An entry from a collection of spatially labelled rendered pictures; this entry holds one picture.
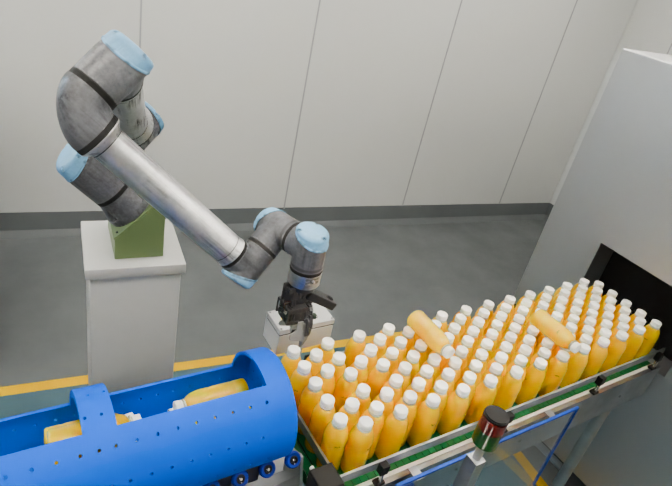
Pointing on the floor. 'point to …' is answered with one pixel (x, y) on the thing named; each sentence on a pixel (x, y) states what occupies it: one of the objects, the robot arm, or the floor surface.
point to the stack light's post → (468, 474)
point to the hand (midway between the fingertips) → (298, 336)
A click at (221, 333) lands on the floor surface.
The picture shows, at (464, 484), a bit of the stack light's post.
